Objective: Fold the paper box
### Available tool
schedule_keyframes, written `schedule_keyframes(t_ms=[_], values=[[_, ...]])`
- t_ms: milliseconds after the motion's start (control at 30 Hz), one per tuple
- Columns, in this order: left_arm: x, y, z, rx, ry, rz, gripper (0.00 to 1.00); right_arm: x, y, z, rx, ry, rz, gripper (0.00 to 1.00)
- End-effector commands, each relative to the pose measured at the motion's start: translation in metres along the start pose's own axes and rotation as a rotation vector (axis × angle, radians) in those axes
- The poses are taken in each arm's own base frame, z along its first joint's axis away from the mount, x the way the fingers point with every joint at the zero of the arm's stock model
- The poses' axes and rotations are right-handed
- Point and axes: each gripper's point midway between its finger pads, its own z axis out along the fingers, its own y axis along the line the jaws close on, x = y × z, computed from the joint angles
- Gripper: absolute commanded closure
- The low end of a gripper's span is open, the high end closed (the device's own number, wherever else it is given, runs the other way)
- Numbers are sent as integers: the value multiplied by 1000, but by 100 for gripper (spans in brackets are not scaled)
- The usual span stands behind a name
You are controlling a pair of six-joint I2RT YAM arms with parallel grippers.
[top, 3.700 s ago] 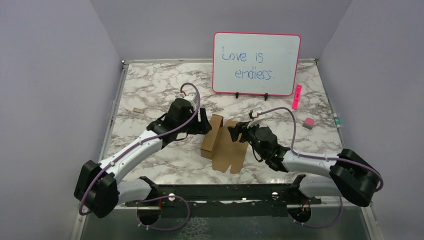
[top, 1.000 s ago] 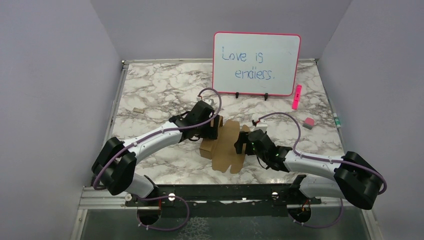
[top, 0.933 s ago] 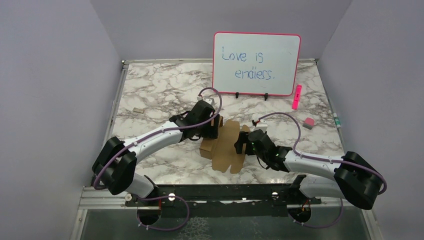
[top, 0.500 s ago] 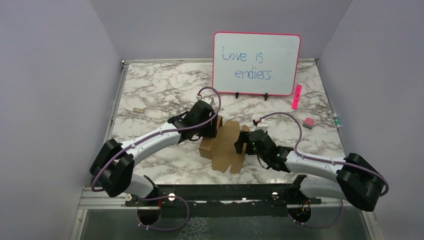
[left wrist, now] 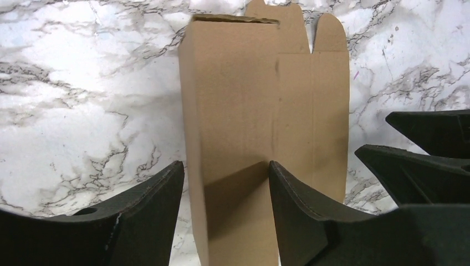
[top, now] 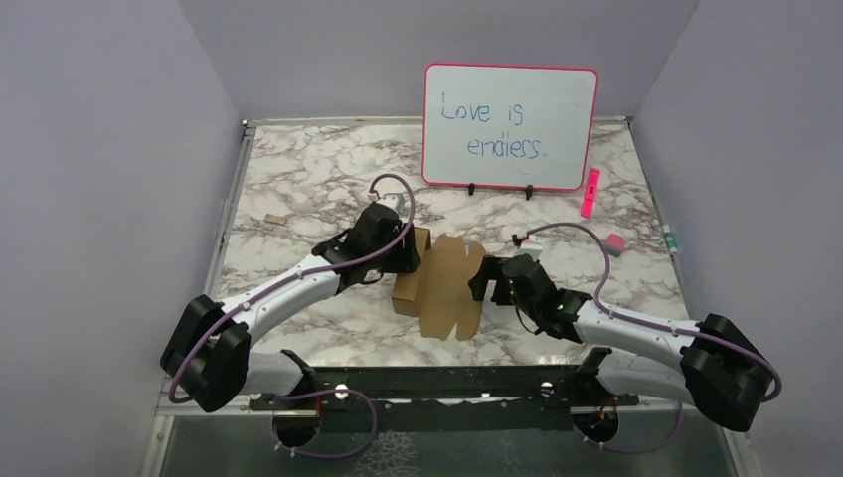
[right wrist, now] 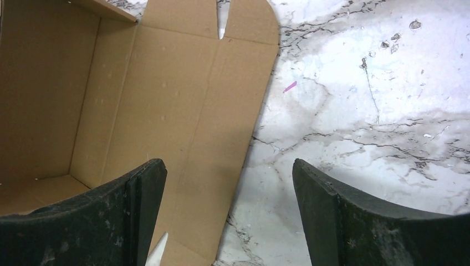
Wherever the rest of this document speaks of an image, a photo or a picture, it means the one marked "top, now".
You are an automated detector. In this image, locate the green white marker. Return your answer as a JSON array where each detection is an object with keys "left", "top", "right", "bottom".
[{"left": 662, "top": 225, "right": 678, "bottom": 255}]

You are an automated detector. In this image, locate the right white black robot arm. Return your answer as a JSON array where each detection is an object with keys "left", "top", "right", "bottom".
[{"left": 468, "top": 254, "right": 773, "bottom": 432}]

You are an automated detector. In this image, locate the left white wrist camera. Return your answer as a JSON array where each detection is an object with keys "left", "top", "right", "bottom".
[{"left": 378, "top": 193, "right": 406, "bottom": 215}]

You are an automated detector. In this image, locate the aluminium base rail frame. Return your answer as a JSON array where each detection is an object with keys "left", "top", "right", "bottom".
[{"left": 141, "top": 365, "right": 759, "bottom": 476}]

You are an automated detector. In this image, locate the pink framed whiteboard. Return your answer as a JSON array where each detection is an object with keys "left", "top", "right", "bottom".
[{"left": 421, "top": 63, "right": 599, "bottom": 192}]

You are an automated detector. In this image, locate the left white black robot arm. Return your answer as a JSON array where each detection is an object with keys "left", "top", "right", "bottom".
[{"left": 160, "top": 193, "right": 421, "bottom": 412}]

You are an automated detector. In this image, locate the small wooden block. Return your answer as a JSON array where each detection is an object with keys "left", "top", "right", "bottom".
[{"left": 263, "top": 214, "right": 287, "bottom": 227}]

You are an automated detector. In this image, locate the pink grey eraser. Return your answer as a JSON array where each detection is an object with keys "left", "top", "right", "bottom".
[{"left": 603, "top": 234, "right": 626, "bottom": 257}]

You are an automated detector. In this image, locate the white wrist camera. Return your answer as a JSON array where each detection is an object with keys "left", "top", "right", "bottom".
[
  {"left": 512, "top": 235, "right": 544, "bottom": 261},
  {"left": 378, "top": 193, "right": 406, "bottom": 215}
]

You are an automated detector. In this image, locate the brown cardboard box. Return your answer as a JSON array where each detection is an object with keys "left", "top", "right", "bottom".
[{"left": 391, "top": 228, "right": 486, "bottom": 341}]

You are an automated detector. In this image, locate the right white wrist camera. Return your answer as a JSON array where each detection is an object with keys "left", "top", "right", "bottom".
[{"left": 512, "top": 235, "right": 544, "bottom": 261}]

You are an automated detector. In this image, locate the pink highlighter marker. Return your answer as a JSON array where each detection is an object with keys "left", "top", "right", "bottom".
[{"left": 580, "top": 167, "right": 601, "bottom": 219}]

